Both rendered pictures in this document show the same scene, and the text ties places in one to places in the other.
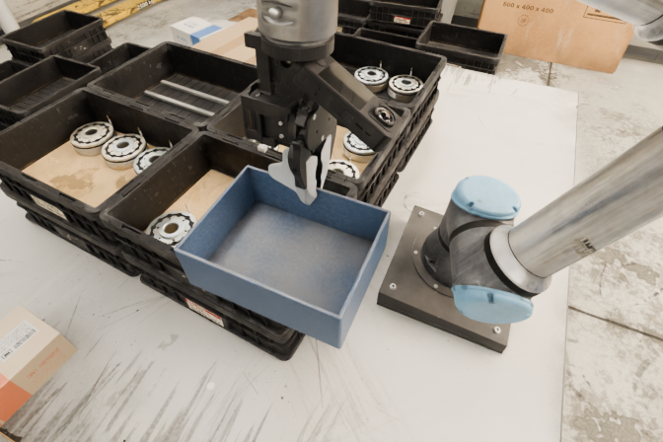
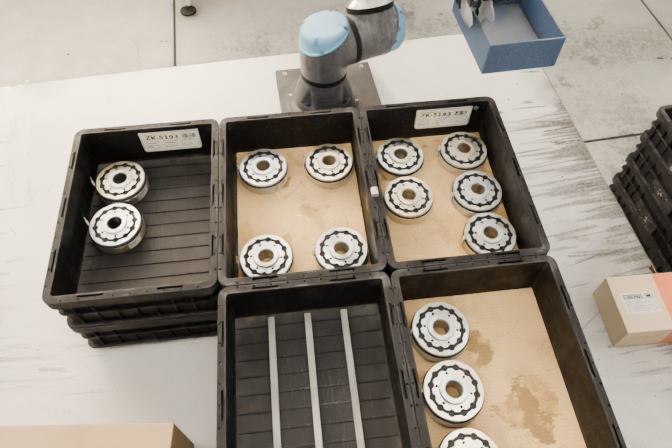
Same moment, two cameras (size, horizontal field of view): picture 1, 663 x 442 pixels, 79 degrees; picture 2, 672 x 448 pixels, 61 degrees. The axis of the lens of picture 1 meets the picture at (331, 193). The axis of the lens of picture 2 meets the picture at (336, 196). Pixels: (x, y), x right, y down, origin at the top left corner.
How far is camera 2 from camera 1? 1.30 m
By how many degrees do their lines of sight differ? 69
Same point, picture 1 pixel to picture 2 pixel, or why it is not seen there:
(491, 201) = (334, 20)
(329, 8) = not seen: outside the picture
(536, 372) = not seen: hidden behind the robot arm
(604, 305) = not seen: hidden behind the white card
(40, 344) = (622, 280)
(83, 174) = (513, 414)
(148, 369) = (552, 235)
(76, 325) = (584, 315)
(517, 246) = not seen: outside the picture
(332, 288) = (497, 15)
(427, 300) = (370, 101)
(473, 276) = (393, 23)
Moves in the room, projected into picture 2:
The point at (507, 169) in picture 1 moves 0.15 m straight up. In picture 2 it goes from (167, 111) to (153, 69)
